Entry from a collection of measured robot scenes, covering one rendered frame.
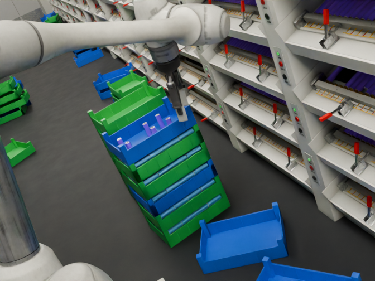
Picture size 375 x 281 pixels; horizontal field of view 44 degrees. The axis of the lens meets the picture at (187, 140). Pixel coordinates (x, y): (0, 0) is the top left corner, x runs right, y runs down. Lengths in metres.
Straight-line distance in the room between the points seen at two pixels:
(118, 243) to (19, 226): 0.90
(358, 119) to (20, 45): 0.82
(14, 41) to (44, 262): 0.53
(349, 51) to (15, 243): 0.90
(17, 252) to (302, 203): 1.06
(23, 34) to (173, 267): 1.06
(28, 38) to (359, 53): 0.72
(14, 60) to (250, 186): 1.26
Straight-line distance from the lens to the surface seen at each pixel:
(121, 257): 1.93
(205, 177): 1.80
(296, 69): 1.39
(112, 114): 2.12
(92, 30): 1.14
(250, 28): 1.55
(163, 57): 1.42
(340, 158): 1.46
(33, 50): 1.01
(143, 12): 1.35
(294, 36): 1.34
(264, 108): 1.83
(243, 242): 1.72
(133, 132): 1.82
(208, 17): 1.26
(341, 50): 1.17
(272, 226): 1.74
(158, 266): 1.80
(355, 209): 1.57
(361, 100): 1.26
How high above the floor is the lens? 1.11
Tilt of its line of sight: 26 degrees down
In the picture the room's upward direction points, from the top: 23 degrees counter-clockwise
